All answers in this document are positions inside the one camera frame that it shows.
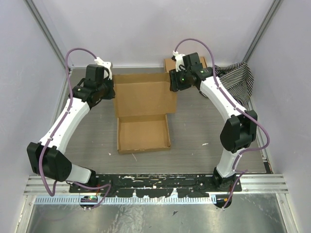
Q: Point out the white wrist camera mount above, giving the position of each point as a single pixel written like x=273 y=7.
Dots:
x=108 y=66
x=179 y=63

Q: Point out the striped black white cloth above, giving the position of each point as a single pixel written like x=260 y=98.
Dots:
x=238 y=80

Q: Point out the left aluminium corner post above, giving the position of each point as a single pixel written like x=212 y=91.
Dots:
x=45 y=30

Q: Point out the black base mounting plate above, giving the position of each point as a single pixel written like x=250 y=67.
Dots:
x=157 y=185

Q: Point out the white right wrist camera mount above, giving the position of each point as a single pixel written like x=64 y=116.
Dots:
x=179 y=63

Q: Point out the right aluminium corner post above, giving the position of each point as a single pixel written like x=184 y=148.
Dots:
x=275 y=5

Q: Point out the brown cardboard box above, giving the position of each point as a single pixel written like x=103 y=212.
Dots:
x=169 y=64
x=142 y=103

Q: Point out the aluminium corner post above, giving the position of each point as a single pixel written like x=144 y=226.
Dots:
x=275 y=5
x=45 y=30

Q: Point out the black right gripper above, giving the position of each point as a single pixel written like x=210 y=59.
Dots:
x=175 y=85

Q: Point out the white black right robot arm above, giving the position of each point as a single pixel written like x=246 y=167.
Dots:
x=240 y=127

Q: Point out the slotted grey cable duct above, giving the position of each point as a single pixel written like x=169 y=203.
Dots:
x=79 y=199

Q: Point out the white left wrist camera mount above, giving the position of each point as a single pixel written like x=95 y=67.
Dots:
x=108 y=66

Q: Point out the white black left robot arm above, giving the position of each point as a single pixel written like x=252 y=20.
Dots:
x=47 y=157

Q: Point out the folded brown cardboard box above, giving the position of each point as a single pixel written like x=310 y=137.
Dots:
x=169 y=64

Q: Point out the aluminium front frame rail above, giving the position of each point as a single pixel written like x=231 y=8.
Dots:
x=262 y=183

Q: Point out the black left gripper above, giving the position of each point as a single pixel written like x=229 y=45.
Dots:
x=111 y=95

